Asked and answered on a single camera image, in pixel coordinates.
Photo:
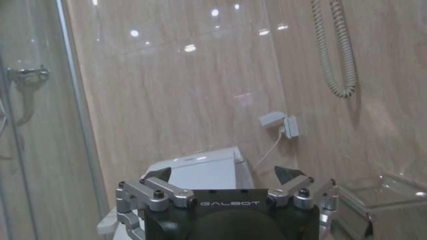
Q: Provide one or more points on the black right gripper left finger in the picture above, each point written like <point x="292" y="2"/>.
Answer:
<point x="156" y="186"/>

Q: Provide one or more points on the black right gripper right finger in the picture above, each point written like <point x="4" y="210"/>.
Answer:
<point x="293" y="185"/>

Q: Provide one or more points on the white toilet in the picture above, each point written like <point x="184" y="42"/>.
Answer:
<point x="203" y="172"/>

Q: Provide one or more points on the chrome toilet paper holder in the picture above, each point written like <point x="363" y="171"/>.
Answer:
<point x="383" y="200"/>

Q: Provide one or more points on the glass shower door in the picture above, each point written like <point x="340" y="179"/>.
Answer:
<point x="46" y="140"/>

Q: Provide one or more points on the chrome shower faucet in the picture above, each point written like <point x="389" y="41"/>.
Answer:
<point x="28" y="74"/>

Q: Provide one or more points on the grey wall socket with cover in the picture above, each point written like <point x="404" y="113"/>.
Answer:
<point x="283" y="122"/>

